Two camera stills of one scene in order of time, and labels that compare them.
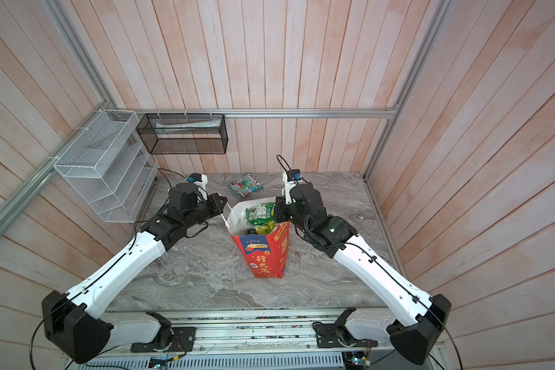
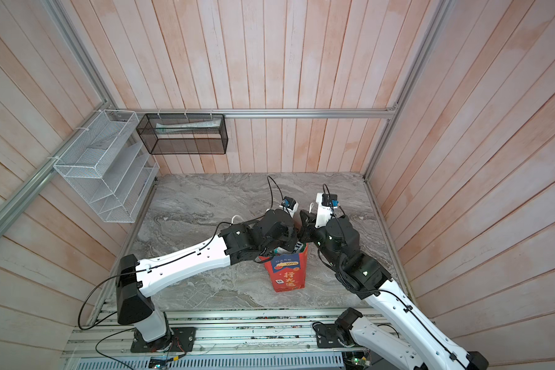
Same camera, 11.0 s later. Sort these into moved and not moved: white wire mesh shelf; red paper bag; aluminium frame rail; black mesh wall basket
Moved: red paper bag
Not moved: aluminium frame rail; black mesh wall basket; white wire mesh shelf
